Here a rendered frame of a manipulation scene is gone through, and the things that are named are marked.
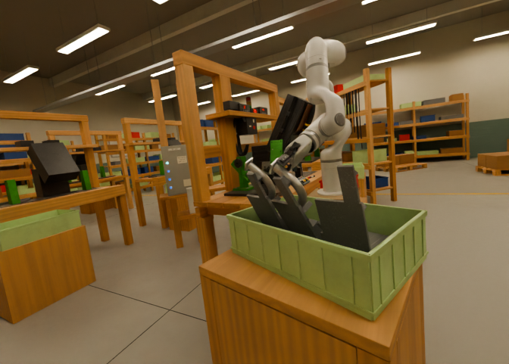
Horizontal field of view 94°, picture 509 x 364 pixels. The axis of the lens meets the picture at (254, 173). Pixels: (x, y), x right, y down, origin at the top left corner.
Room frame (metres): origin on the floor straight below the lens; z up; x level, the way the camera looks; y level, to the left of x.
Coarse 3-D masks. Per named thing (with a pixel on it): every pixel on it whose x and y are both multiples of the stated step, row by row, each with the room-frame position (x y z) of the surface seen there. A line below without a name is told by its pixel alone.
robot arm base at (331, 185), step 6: (336, 162) 1.31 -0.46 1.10; (324, 168) 1.34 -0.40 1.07; (330, 168) 1.32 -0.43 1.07; (336, 168) 1.32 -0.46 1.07; (324, 174) 1.35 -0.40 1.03; (330, 174) 1.32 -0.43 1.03; (336, 174) 1.32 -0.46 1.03; (324, 180) 1.35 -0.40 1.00; (330, 180) 1.32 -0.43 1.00; (336, 180) 1.32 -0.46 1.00; (324, 186) 1.36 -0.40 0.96; (330, 186) 1.33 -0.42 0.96; (336, 186) 1.32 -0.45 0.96; (318, 192) 1.37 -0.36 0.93; (324, 192) 1.35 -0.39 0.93; (330, 192) 1.33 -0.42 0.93; (336, 192) 1.32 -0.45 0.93
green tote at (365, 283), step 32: (256, 224) 0.84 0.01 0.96; (384, 224) 0.87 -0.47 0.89; (416, 224) 0.70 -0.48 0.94; (256, 256) 0.86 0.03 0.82; (288, 256) 0.73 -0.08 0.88; (320, 256) 0.63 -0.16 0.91; (352, 256) 0.55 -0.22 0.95; (384, 256) 0.57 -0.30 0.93; (416, 256) 0.71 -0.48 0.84; (320, 288) 0.63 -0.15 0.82; (352, 288) 0.55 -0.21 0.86; (384, 288) 0.56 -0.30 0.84
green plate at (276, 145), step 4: (276, 140) 2.07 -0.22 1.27; (280, 140) 2.05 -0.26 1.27; (272, 144) 2.09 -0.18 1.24; (276, 144) 2.06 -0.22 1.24; (280, 144) 2.04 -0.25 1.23; (272, 148) 2.08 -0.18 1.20; (276, 148) 2.05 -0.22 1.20; (280, 148) 2.03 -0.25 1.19; (272, 152) 2.07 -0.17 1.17; (276, 152) 2.05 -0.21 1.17; (280, 152) 2.03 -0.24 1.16; (272, 156) 2.06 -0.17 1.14; (276, 156) 2.04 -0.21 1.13; (272, 160) 2.05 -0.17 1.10
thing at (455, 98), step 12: (456, 96) 8.06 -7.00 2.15; (468, 96) 7.86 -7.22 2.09; (408, 108) 8.59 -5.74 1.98; (468, 108) 7.86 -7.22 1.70; (420, 120) 8.60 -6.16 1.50; (432, 120) 8.35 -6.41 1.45; (444, 120) 8.12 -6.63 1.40; (456, 120) 7.97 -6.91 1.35; (468, 120) 7.86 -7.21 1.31; (456, 132) 8.07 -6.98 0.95; (468, 132) 7.86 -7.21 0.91; (384, 144) 8.97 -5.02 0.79; (468, 144) 7.86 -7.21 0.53; (420, 156) 8.44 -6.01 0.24; (432, 156) 8.28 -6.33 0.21; (444, 156) 8.13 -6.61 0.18; (468, 156) 7.86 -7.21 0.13
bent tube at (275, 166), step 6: (276, 162) 0.81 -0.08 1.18; (270, 168) 0.81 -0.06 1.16; (276, 168) 0.80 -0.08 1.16; (282, 168) 0.80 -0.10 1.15; (282, 174) 0.79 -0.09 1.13; (288, 174) 0.78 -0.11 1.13; (294, 180) 0.77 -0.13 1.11; (294, 186) 0.78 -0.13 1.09; (300, 186) 0.77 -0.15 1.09; (300, 192) 0.78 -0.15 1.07; (300, 198) 0.79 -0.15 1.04; (306, 198) 0.80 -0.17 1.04; (300, 204) 0.82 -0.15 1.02
